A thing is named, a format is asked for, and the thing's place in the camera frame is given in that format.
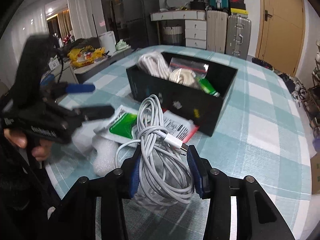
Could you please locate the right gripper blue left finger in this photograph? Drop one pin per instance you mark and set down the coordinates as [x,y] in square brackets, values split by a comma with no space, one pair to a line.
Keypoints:
[134,172]

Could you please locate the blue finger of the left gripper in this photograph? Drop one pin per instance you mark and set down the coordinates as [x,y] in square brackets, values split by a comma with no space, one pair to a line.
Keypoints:
[79,88]
[95,112]

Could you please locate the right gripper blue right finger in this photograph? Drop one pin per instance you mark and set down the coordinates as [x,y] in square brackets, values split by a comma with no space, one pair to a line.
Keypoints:
[200,169]

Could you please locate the green and white packet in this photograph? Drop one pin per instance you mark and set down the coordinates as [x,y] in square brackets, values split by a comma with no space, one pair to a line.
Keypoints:
[120,127]

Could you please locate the white foam sheet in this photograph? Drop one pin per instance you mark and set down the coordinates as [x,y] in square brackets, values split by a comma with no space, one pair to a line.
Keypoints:
[94,145]

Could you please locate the red and white packet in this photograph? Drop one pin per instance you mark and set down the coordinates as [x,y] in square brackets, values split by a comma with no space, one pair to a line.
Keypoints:
[179,127]

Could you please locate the black storage box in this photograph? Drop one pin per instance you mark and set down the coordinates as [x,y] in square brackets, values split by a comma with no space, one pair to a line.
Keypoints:
[190,103]

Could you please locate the person's left hand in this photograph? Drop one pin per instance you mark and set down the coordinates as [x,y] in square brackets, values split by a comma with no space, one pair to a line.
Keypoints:
[41,152]

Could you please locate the grey side cabinet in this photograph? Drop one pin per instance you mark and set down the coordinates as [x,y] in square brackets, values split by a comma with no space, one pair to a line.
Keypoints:
[80,75]

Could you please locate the yellow snack bags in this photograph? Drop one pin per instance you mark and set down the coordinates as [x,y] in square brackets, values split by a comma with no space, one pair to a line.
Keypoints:
[81,57]

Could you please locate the white appliance on cabinet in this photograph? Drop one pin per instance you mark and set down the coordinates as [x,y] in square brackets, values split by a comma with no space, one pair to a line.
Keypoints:
[108,41]

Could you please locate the light green tissue pack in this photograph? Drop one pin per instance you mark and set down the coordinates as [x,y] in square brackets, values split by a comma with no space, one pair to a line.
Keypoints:
[122,45]

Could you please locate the teal checkered tablecloth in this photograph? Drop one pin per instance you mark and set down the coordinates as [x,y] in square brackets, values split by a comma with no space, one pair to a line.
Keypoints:
[259,134]

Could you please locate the dark grey refrigerator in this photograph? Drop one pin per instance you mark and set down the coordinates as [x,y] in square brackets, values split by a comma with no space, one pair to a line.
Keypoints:
[142,31]

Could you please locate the cardboard box on floor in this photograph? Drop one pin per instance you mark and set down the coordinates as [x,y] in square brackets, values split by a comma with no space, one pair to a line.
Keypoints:
[315,174]

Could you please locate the striped laundry basket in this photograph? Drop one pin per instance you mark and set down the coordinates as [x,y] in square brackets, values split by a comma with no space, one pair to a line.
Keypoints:
[173,35]

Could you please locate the wooden shoe rack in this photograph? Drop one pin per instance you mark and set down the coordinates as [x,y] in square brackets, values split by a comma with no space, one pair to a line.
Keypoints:
[309,97]

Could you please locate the white drawer desk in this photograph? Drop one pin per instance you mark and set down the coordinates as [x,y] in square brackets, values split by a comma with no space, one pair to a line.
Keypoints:
[193,23]

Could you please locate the beige suitcase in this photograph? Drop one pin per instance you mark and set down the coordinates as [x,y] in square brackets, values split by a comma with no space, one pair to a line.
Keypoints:
[216,31]

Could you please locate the silver suitcase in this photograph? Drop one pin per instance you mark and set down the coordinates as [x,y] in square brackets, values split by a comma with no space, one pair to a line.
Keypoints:
[238,36]

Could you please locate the black bag on desk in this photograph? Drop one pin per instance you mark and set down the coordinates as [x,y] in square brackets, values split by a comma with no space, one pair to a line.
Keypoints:
[197,5]

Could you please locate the wooden door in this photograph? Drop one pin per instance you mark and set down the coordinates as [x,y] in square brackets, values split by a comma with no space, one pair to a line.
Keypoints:
[281,34]

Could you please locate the stacked shoe boxes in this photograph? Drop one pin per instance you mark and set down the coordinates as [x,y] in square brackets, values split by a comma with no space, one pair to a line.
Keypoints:
[238,8]

